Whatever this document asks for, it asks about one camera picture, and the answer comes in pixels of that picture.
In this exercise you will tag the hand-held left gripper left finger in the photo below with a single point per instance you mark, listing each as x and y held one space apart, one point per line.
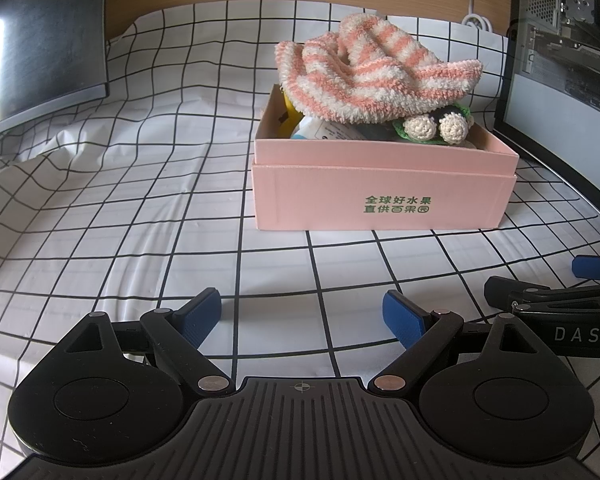
202 310

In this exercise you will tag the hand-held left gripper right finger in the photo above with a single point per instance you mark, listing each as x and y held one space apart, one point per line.
402 317

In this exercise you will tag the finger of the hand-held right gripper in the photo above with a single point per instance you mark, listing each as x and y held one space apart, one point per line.
555 295
597 266

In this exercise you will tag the pink cardboard box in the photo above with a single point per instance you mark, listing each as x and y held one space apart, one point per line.
330 195

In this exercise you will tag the crochet doll with green dress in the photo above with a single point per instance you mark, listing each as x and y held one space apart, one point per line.
422 127

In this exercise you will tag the blue white snack packet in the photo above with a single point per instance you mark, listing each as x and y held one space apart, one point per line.
325 132

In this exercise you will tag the yellow plush toy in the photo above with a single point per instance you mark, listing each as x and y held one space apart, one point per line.
290 109

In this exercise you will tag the pink white striped fluffy cloth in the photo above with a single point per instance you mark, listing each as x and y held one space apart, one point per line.
370 75

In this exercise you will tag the black grid white tablecloth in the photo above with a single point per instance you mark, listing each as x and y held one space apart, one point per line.
130 185

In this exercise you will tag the black computer monitor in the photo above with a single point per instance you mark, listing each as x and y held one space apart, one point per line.
40 35

